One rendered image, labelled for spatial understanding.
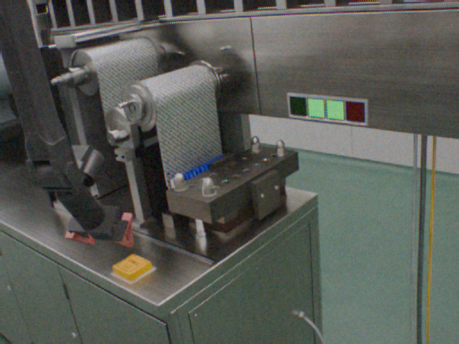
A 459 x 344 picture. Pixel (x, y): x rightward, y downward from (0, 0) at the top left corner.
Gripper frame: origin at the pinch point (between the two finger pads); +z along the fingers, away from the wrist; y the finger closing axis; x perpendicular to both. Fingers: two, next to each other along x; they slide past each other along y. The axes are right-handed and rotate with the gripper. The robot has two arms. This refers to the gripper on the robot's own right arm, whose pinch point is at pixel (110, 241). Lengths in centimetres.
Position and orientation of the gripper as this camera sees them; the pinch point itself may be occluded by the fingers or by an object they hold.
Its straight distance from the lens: 109.7
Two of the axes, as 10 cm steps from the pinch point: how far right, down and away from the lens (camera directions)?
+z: 2.5, 6.1, 7.5
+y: -9.5, 0.0, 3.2
